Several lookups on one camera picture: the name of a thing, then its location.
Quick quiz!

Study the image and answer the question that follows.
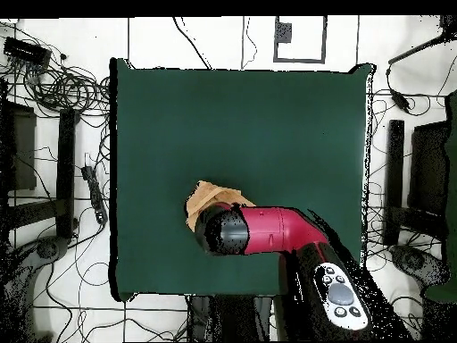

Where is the black flat panel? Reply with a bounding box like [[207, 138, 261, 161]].
[[0, 101, 37, 192], [408, 121, 452, 215]]

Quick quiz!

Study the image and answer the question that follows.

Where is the tan terry towel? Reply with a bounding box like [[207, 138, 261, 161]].
[[184, 180, 256, 233]]

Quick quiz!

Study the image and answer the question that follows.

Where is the dark green tablecloth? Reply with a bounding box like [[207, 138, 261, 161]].
[[108, 56, 376, 303]]

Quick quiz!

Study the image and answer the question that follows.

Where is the black power strip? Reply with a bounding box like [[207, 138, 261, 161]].
[[80, 164, 109, 225]]

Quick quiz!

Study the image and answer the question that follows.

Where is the black upright bar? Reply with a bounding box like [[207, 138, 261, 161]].
[[383, 119, 405, 247], [55, 108, 79, 239]]

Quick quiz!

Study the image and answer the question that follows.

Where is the small grey square plate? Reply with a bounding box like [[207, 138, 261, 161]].
[[274, 21, 293, 44]]

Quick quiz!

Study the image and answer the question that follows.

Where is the black power adapter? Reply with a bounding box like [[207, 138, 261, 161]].
[[389, 88, 412, 114]]

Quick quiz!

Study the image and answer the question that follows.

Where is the black crossbar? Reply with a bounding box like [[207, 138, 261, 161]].
[[403, 205, 449, 238], [0, 197, 60, 231]]

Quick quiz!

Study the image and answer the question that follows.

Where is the black tripod leg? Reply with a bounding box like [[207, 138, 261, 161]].
[[387, 14, 457, 66]]

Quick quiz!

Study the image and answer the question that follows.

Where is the black box device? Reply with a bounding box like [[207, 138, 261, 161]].
[[3, 36, 53, 68]]

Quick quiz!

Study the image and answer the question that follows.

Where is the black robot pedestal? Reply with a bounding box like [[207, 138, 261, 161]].
[[186, 294, 275, 342]]

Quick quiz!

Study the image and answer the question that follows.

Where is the grey square frame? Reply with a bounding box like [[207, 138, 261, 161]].
[[273, 15, 328, 64]]

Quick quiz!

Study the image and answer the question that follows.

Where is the black cable tangle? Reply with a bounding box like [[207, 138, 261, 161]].
[[0, 21, 112, 119]]

